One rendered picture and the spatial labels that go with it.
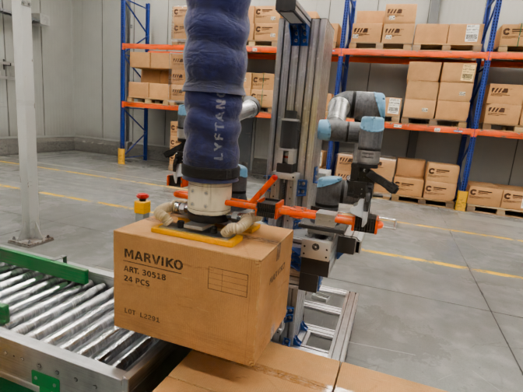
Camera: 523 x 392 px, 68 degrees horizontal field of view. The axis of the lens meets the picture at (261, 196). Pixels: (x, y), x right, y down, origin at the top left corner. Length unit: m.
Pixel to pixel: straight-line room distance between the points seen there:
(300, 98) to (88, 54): 11.57
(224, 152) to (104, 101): 11.55
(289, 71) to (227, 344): 1.37
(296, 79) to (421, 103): 6.52
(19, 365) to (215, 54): 1.42
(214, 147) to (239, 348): 0.71
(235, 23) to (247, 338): 1.08
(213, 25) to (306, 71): 0.82
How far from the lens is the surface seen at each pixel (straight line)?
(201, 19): 1.42
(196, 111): 1.42
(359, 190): 1.33
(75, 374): 1.72
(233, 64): 1.41
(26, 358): 1.88
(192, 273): 1.42
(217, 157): 1.40
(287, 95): 2.12
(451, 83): 8.58
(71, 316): 2.11
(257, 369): 1.69
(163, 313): 1.55
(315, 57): 2.09
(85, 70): 13.40
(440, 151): 9.85
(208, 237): 1.42
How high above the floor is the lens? 1.54
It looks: 12 degrees down
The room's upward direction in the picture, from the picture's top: 5 degrees clockwise
